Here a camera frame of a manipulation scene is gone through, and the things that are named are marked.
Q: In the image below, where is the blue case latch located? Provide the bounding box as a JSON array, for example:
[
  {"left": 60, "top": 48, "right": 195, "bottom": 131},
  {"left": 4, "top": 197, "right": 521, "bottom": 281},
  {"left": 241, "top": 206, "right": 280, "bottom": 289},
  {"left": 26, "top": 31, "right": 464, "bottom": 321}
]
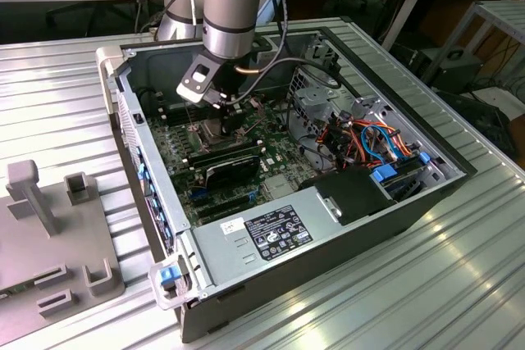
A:
[{"left": 158, "top": 266, "right": 182, "bottom": 288}]

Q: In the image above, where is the black wire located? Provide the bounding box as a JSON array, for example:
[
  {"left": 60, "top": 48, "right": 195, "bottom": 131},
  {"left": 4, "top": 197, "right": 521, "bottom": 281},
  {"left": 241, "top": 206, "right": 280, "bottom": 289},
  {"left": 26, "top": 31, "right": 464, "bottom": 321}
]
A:
[{"left": 285, "top": 91, "right": 341, "bottom": 170}]

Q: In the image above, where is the silver disk bay frame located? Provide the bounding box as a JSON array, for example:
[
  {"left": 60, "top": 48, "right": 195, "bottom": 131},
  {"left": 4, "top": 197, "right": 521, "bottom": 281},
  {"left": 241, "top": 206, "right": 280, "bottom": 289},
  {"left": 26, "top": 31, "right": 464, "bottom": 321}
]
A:
[{"left": 348, "top": 94, "right": 440, "bottom": 187}]

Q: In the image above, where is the black RAM slot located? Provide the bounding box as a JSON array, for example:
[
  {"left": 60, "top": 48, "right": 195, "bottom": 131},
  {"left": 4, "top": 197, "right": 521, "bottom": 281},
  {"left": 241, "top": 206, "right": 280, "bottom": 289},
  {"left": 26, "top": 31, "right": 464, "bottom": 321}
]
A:
[
  {"left": 164, "top": 104, "right": 217, "bottom": 120},
  {"left": 162, "top": 102, "right": 214, "bottom": 112},
  {"left": 162, "top": 102, "right": 215, "bottom": 116},
  {"left": 191, "top": 150, "right": 265, "bottom": 170},
  {"left": 190, "top": 147, "right": 263, "bottom": 166},
  {"left": 166, "top": 108, "right": 217, "bottom": 125},
  {"left": 189, "top": 143, "right": 262, "bottom": 162},
  {"left": 187, "top": 139, "right": 260, "bottom": 159}
]

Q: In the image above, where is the silver chipset heatsink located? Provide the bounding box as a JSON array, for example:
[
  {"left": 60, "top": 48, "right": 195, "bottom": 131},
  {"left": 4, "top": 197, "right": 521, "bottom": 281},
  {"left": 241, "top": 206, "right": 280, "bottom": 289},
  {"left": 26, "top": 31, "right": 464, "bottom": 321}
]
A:
[{"left": 263, "top": 173, "right": 299, "bottom": 200}]

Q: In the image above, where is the silver power supply with label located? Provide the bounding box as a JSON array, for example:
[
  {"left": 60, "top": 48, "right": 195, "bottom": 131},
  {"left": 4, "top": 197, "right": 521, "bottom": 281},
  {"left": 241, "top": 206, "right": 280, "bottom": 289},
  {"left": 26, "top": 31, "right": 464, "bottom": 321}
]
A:
[{"left": 189, "top": 184, "right": 345, "bottom": 290}]

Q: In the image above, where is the open grey PC case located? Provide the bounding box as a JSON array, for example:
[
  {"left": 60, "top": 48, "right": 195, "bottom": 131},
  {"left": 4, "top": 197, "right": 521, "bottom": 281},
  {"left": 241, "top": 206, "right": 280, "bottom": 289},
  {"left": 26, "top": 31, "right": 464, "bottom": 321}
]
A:
[{"left": 94, "top": 17, "right": 479, "bottom": 345}]

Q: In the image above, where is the metal CPU socket cover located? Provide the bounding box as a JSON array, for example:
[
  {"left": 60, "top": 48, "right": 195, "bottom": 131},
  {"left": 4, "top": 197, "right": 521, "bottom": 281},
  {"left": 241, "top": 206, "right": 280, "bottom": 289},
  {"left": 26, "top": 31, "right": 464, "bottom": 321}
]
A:
[{"left": 235, "top": 97, "right": 266, "bottom": 140}]

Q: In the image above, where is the silver drive cage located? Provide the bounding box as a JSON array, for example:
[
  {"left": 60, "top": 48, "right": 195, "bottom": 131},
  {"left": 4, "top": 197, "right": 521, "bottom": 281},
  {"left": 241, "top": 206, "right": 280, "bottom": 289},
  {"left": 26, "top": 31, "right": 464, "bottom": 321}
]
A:
[{"left": 286, "top": 63, "right": 358, "bottom": 134}]

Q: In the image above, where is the green motherboard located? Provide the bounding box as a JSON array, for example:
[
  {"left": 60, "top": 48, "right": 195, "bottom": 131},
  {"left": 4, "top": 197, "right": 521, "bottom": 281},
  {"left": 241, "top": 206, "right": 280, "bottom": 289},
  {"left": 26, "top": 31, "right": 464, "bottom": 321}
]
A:
[{"left": 139, "top": 91, "right": 315, "bottom": 229}]

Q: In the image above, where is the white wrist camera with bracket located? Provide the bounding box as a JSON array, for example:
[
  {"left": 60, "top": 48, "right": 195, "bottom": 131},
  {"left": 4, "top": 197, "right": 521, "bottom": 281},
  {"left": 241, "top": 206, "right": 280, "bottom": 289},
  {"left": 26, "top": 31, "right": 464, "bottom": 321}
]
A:
[{"left": 175, "top": 53, "right": 227, "bottom": 104}]

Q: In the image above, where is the black equipment box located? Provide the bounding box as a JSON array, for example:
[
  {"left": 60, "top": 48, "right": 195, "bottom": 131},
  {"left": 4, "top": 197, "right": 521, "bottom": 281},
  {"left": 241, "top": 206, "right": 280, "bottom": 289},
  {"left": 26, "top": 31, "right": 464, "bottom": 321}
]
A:
[{"left": 433, "top": 48, "right": 484, "bottom": 93}]

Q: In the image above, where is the orange wire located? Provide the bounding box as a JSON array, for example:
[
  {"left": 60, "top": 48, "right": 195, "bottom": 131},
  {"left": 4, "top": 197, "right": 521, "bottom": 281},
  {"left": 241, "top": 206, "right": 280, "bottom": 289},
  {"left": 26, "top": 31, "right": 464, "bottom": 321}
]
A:
[{"left": 317, "top": 118, "right": 415, "bottom": 162}]

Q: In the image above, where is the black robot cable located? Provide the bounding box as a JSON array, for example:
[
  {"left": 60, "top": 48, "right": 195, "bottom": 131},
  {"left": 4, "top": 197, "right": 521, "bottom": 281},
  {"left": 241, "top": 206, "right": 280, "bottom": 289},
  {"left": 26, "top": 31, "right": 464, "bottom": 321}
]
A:
[{"left": 221, "top": 0, "right": 342, "bottom": 101}]

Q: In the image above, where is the black plastic shroud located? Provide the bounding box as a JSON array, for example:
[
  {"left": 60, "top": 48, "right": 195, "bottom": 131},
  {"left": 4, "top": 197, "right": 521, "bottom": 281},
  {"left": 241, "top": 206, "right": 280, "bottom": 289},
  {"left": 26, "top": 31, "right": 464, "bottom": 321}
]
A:
[{"left": 299, "top": 168, "right": 398, "bottom": 227}]

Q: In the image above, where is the black expansion slot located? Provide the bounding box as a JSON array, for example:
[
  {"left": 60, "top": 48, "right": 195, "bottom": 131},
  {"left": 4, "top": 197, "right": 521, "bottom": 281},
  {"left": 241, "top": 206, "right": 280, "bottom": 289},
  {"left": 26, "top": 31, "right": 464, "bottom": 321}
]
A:
[
  {"left": 195, "top": 193, "right": 252, "bottom": 215},
  {"left": 200, "top": 207, "right": 247, "bottom": 224}
]

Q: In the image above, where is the grey metal rack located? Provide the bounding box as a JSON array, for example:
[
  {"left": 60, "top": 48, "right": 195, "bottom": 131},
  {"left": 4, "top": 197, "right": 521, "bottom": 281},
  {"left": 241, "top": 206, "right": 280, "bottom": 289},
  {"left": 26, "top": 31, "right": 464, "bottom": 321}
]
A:
[{"left": 420, "top": 0, "right": 525, "bottom": 93}]

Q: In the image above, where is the CPU socket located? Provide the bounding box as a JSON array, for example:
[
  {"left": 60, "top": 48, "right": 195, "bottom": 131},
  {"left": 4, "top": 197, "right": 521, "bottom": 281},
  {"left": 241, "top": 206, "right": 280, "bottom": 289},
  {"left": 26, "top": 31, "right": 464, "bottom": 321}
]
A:
[{"left": 189, "top": 115, "right": 247, "bottom": 152}]

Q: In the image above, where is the blue wire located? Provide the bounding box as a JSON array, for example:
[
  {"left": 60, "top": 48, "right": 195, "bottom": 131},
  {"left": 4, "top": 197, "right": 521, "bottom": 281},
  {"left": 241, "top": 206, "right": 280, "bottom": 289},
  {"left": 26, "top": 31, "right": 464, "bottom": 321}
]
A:
[{"left": 359, "top": 121, "right": 416, "bottom": 162}]

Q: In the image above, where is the black graphics card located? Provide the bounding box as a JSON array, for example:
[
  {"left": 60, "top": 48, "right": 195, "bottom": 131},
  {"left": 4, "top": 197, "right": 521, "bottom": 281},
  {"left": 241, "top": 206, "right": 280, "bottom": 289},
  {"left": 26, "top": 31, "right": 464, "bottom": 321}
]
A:
[{"left": 203, "top": 155, "right": 260, "bottom": 189}]

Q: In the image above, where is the grey parts rack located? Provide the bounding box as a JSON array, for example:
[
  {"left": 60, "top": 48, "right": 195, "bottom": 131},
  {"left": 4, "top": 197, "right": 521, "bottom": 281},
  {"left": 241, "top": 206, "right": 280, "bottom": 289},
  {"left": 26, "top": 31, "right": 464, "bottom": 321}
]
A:
[{"left": 0, "top": 159, "right": 126, "bottom": 347}]

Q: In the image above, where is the blue disk carrier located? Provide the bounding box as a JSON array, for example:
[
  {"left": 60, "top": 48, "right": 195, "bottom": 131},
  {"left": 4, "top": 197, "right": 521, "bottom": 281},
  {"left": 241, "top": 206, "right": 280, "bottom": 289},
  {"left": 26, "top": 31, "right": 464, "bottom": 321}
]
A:
[{"left": 368, "top": 152, "right": 431, "bottom": 203}]

